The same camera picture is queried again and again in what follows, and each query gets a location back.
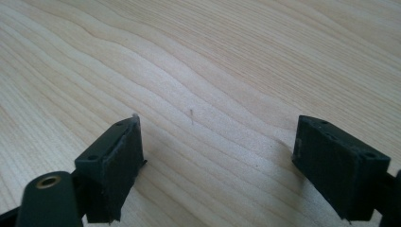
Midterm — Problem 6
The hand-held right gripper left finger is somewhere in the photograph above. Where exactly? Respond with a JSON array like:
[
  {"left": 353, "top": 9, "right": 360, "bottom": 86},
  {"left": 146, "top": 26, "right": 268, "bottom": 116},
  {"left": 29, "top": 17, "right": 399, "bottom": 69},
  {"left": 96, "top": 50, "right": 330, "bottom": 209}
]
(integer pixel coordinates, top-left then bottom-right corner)
[{"left": 74, "top": 113, "right": 148, "bottom": 225}]

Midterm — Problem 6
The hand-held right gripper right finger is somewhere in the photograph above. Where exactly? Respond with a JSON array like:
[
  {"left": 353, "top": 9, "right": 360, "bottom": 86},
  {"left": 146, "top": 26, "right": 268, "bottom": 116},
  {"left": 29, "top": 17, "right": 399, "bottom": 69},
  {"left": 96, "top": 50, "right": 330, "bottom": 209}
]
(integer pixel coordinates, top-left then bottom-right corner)
[{"left": 291, "top": 114, "right": 392, "bottom": 221}]

